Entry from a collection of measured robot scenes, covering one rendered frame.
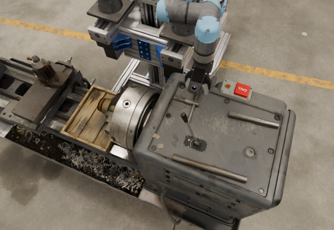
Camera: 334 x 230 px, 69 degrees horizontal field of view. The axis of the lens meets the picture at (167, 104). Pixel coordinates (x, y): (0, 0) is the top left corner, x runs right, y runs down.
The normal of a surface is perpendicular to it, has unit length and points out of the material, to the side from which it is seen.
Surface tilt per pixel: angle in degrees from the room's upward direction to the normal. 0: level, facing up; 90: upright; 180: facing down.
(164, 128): 0
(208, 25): 0
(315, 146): 0
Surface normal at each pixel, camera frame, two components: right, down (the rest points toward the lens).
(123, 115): -0.18, -0.10
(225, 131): -0.02, -0.50
